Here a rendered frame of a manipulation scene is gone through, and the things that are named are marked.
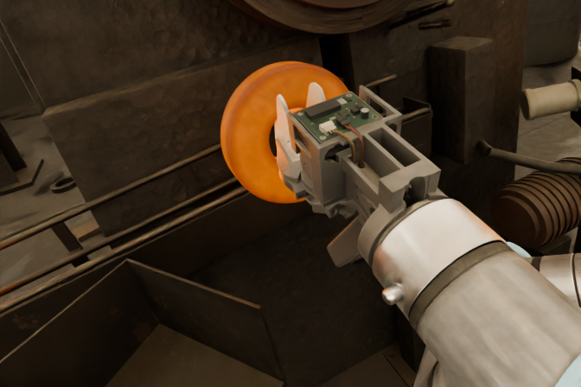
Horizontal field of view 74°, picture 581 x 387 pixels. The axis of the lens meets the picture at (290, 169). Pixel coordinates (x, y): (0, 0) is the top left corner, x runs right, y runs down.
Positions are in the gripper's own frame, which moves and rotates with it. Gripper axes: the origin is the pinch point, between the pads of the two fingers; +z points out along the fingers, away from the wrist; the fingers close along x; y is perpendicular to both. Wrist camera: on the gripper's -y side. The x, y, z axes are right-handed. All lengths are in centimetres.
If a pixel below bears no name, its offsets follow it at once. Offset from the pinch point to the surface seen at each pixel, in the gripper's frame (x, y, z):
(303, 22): -10.7, 2.2, 16.9
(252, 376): 13.9, -20.0, -14.3
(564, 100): -54, -19, 2
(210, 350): 17.3, -21.4, -8.7
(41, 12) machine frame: 21.9, 7.3, 34.0
